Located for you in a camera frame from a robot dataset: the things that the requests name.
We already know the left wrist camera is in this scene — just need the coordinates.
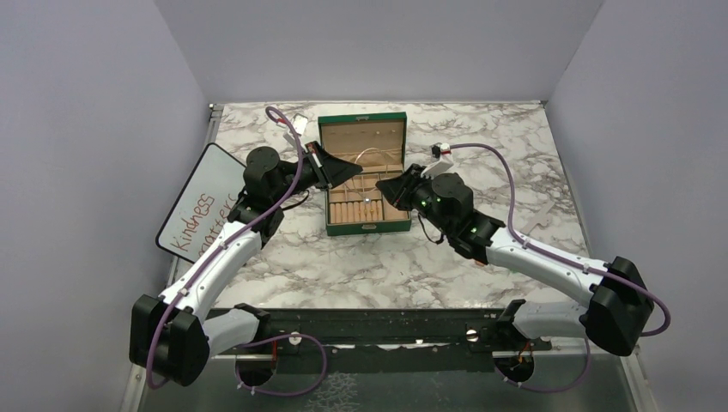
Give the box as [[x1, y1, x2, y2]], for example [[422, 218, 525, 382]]
[[291, 113, 309, 136]]

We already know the white dry-erase board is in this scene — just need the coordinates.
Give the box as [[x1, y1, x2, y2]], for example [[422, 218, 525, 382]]
[[155, 143, 245, 263]]

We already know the black mounting rail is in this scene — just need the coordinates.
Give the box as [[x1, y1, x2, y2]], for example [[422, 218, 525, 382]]
[[224, 308, 551, 374]]

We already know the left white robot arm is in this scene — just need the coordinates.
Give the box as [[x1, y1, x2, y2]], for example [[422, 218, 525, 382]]
[[129, 142, 363, 388]]

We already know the green jewelry box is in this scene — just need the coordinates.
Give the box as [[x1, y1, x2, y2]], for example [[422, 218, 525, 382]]
[[318, 112, 412, 237]]

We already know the white plastic bracket piece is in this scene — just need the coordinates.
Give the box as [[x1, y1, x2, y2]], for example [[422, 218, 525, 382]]
[[522, 203, 554, 234]]

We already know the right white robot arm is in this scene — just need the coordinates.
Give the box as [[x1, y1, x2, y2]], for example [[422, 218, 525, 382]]
[[376, 165, 654, 356]]

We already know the aluminium frame rail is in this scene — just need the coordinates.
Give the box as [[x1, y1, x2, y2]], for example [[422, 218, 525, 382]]
[[121, 348, 658, 411]]

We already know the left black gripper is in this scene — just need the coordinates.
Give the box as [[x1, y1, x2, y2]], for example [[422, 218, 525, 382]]
[[271, 141, 363, 205]]

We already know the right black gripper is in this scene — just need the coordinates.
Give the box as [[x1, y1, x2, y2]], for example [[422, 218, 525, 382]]
[[376, 163, 453, 236]]

